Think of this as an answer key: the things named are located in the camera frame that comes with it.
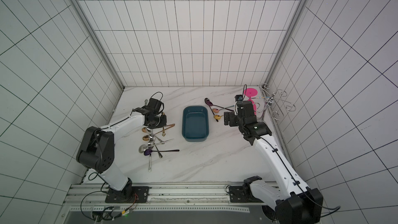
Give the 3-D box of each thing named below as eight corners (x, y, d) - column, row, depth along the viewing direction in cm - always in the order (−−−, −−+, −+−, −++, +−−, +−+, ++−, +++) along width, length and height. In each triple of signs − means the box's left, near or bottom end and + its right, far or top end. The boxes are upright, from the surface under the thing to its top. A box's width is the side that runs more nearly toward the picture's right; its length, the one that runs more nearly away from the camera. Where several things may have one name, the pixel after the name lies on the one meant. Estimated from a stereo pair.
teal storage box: (180, 141, 93) (180, 138, 89) (183, 110, 108) (183, 105, 104) (209, 141, 93) (209, 138, 89) (207, 110, 108) (208, 105, 104)
